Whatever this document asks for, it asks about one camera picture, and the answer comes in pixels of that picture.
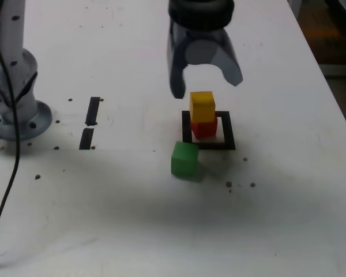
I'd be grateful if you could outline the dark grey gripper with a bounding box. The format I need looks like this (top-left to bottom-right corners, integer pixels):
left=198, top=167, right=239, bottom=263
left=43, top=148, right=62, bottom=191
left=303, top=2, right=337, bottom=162
left=166, top=21, right=244, bottom=99

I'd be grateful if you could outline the yellow cube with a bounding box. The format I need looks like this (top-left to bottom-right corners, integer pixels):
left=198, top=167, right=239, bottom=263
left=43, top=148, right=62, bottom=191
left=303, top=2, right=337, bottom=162
left=189, top=91, right=216, bottom=123

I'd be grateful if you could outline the red cube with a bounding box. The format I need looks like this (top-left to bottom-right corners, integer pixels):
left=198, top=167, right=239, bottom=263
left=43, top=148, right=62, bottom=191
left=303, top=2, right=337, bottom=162
left=190, top=116, right=219, bottom=139

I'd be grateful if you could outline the green cube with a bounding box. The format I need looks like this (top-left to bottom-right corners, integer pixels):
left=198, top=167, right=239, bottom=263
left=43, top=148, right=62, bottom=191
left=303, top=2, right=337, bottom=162
left=171, top=141, right=200, bottom=182

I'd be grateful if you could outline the black tape square outline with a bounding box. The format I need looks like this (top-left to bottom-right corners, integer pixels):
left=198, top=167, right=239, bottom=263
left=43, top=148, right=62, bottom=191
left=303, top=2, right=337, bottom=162
left=181, top=110, right=236, bottom=151

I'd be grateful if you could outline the black tape strip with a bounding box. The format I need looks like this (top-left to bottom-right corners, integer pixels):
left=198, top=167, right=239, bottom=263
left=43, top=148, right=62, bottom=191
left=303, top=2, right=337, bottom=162
left=78, top=96, right=101, bottom=151

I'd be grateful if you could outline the brown wooden cabinet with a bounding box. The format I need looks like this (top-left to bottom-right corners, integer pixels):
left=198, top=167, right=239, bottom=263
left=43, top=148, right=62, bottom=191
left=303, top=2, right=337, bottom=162
left=298, top=0, right=346, bottom=66

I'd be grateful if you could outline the black cable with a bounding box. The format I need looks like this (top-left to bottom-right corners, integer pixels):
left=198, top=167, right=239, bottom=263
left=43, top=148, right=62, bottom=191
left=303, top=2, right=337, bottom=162
left=0, top=0, right=21, bottom=240

